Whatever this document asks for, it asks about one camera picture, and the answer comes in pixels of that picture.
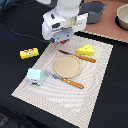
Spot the red toy pepper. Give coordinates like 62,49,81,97
60,39,69,44

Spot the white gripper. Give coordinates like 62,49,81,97
42,9,88,43

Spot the yellow toy butter box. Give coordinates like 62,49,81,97
20,48,39,59

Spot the pink toy stove board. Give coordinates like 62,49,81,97
84,0,128,43

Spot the woven beige placemat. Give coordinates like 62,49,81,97
12,36,113,128

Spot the yellow toy cheese wedge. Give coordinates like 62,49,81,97
77,44,94,56

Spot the toy knife wooden handle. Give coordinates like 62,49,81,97
58,50,96,63

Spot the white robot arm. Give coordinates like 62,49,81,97
37,0,88,43

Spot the beige bowl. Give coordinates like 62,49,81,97
117,4,128,31

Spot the large grey pot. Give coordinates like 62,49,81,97
80,1,108,24

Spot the light blue milk carton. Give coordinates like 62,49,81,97
27,68,45,86

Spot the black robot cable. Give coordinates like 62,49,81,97
0,9,55,46

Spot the round wooden plate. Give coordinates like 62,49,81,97
54,55,81,78

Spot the toy fork wooden handle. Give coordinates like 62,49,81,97
44,70,84,89

